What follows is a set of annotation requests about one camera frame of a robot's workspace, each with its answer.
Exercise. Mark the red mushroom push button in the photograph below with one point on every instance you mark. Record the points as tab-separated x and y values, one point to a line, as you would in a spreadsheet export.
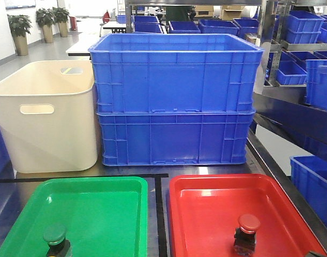
245	235

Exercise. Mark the green mushroom push button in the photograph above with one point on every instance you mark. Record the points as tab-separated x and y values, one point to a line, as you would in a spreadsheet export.
55	237

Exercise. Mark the lower stacked blue crate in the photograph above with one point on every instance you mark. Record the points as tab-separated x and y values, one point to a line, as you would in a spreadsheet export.
175	139

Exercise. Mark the stacked blue crate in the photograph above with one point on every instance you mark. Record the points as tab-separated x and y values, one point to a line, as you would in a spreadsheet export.
163	73
175	139

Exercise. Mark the upper stacked blue crate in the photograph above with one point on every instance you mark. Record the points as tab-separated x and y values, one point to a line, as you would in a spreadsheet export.
163	73

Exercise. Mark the red tray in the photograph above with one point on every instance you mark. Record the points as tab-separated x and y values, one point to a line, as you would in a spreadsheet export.
204	212

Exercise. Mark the green tray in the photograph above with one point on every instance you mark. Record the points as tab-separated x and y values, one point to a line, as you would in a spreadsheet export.
103	216

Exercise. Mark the white table background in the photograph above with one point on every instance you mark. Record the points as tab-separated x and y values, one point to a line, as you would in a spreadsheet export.
81	48

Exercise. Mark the beige plastic basket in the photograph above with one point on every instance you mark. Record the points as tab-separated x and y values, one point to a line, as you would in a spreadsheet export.
47	117

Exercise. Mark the potted plant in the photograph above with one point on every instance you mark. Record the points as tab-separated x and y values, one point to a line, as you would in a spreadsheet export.
45	20
20	26
61	15

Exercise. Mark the blue bin lower right floor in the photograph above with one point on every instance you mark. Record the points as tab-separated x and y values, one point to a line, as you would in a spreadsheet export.
309	176

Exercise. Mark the potted plant left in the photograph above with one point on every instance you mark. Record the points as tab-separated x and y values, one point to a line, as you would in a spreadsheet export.
20	26

